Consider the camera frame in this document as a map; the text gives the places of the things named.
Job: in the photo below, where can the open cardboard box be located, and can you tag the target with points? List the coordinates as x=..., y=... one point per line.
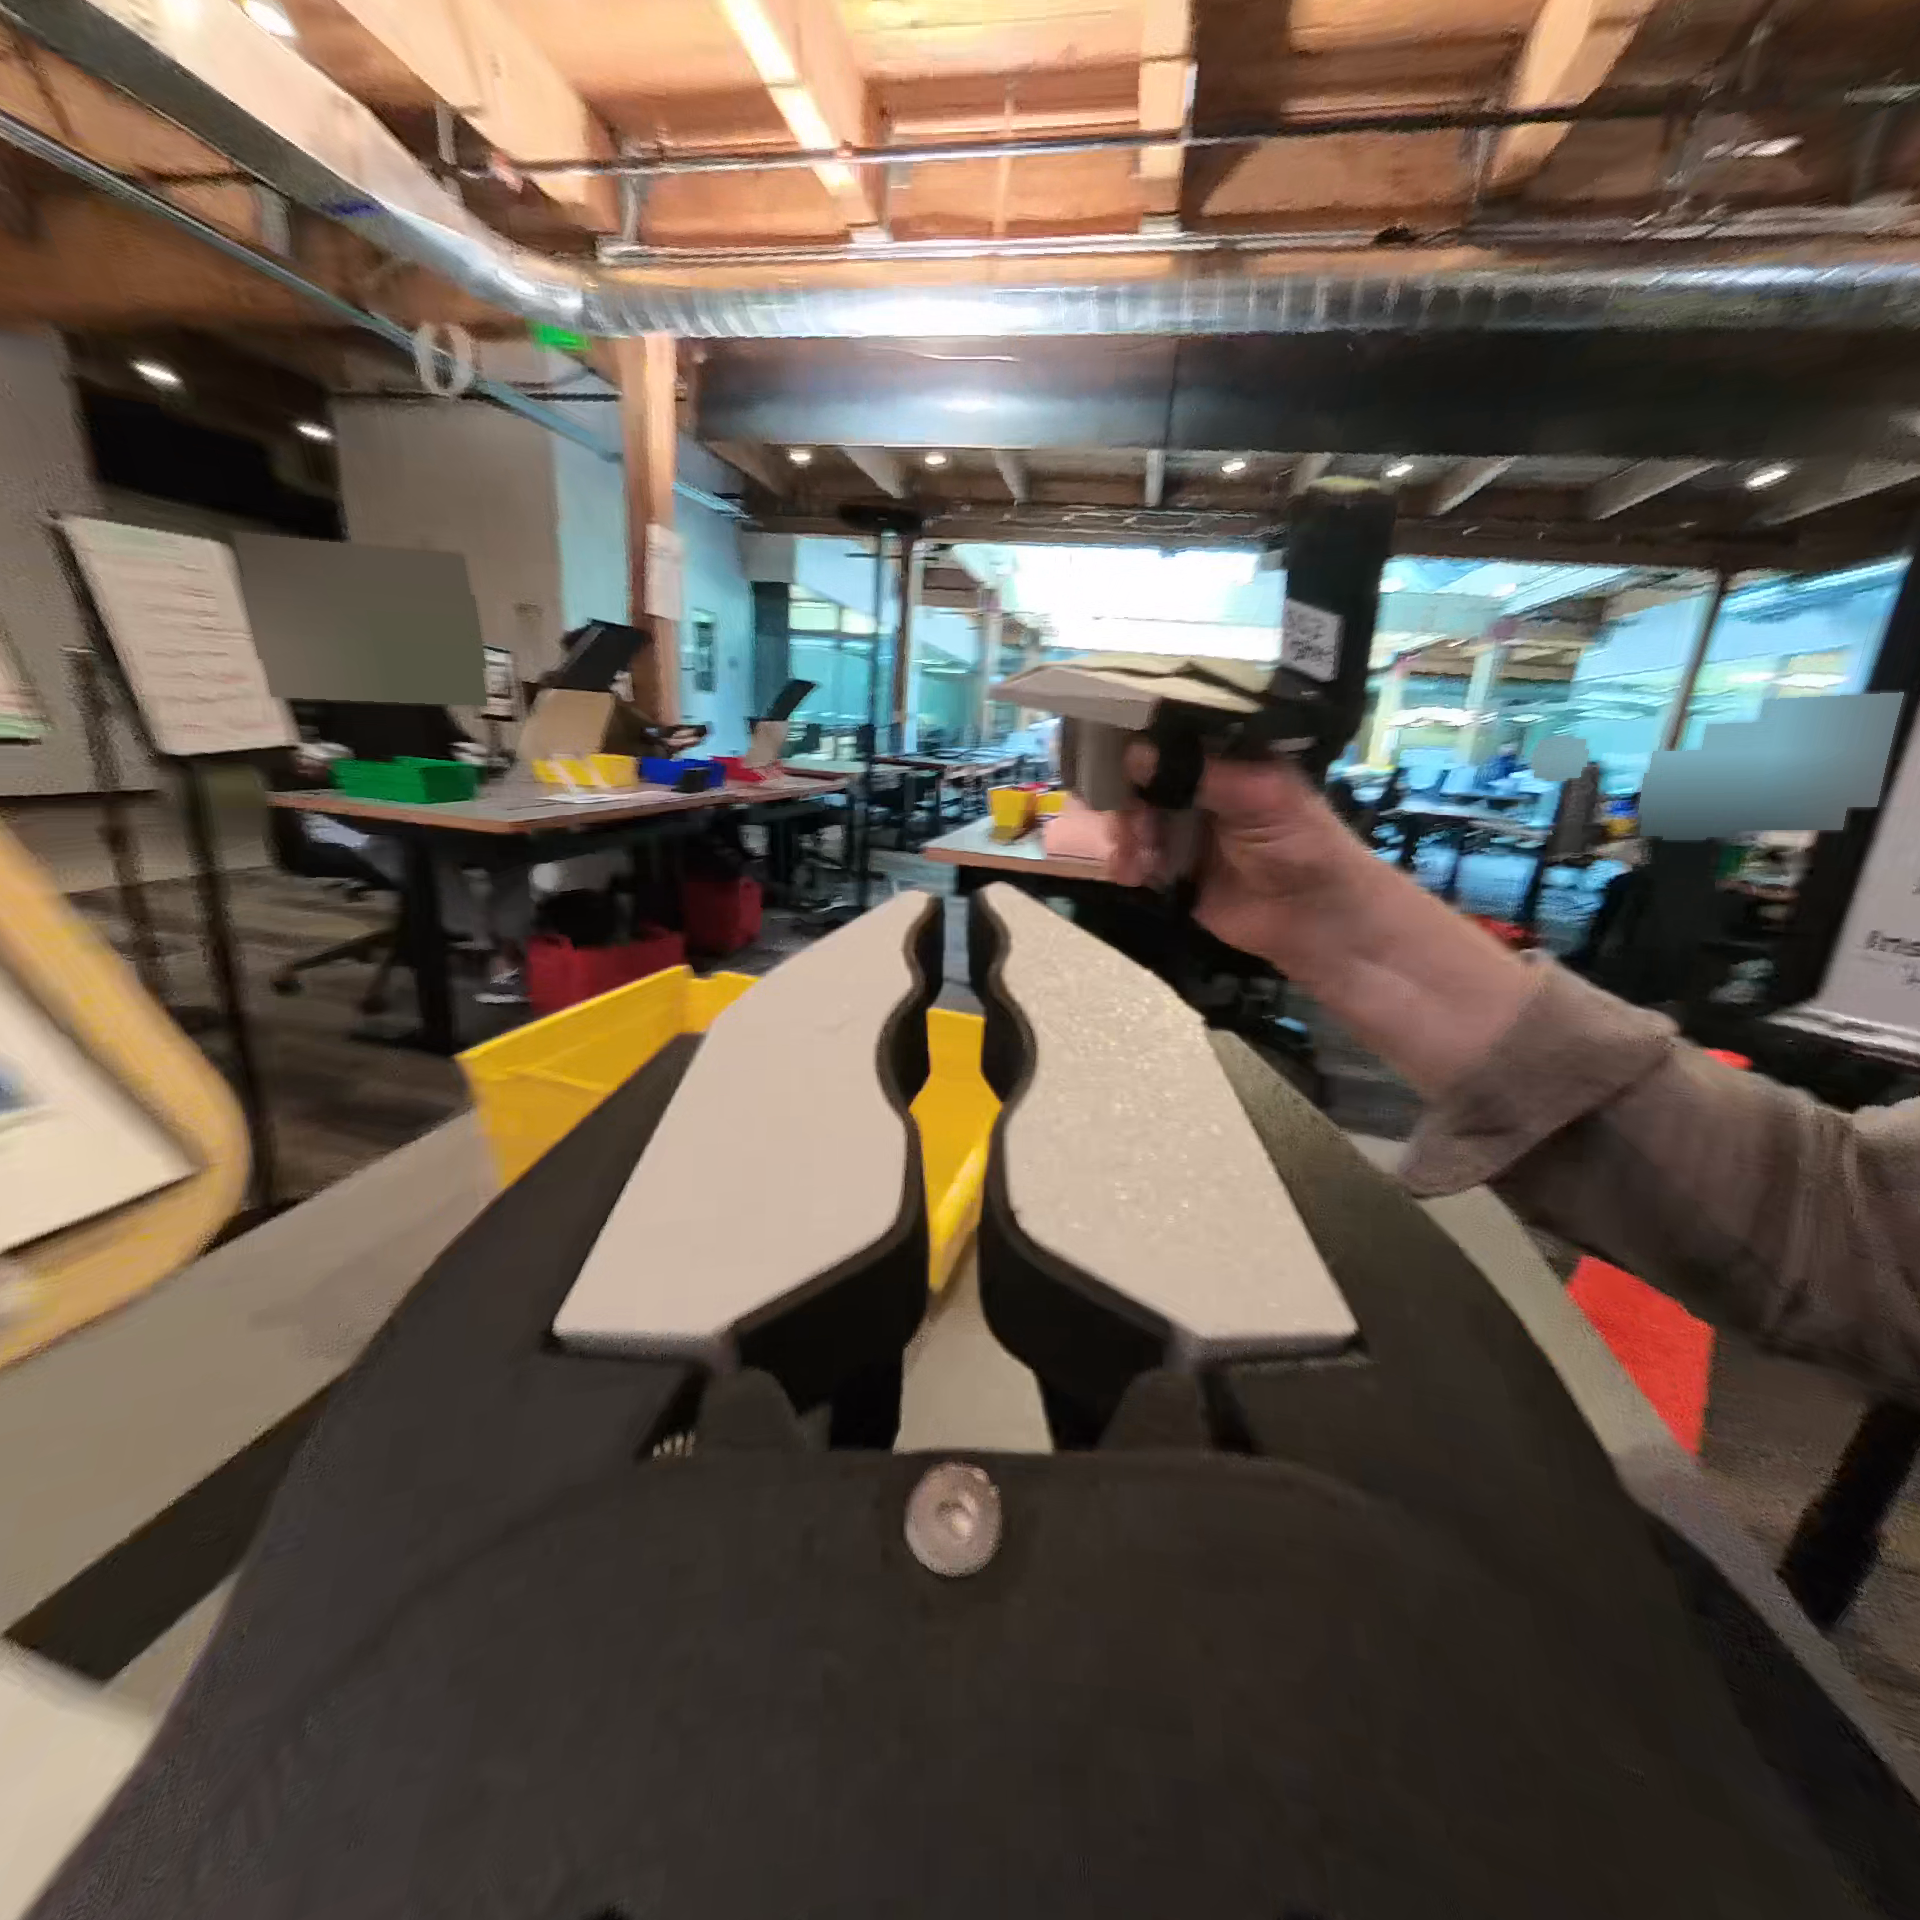
x=578, y=729

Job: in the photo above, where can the person's right forearm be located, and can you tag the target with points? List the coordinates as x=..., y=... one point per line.
x=1650, y=1155

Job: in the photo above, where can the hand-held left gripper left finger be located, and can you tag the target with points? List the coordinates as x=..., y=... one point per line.
x=750, y=1171

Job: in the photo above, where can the yellow plastic bin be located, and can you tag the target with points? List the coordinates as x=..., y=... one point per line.
x=571, y=1065
x=609, y=771
x=1012, y=811

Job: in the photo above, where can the grey wood-edged table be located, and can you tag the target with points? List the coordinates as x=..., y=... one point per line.
x=571, y=819

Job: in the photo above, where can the white paper sign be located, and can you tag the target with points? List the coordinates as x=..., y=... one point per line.
x=664, y=570

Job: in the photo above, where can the whiteboard with green writing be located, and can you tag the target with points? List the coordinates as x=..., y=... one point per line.
x=19, y=698

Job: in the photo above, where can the person's right hand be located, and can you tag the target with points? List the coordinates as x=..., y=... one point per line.
x=1291, y=855

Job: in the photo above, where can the dark ceiling sprinkler pipe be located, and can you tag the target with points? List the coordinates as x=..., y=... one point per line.
x=1200, y=142

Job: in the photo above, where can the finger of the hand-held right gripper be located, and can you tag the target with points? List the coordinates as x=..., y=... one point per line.
x=1094, y=693
x=1185, y=665

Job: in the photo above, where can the instruction sheet on stand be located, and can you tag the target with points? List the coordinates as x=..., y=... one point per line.
x=195, y=1081

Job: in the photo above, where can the green exit sign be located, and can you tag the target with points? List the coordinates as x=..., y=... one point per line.
x=559, y=336

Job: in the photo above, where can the small blue plastic bin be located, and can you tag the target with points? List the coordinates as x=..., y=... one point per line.
x=674, y=772

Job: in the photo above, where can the small orange object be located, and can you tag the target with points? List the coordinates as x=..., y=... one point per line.
x=1643, y=1350

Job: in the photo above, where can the red fabric bag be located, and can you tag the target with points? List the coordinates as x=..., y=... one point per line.
x=600, y=968

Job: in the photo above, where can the green plastic bin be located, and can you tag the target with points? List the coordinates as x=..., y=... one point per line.
x=405, y=780

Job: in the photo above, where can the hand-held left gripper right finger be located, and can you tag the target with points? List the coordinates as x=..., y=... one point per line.
x=1171, y=1185

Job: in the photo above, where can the silver air duct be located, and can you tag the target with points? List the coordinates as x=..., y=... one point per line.
x=1050, y=300

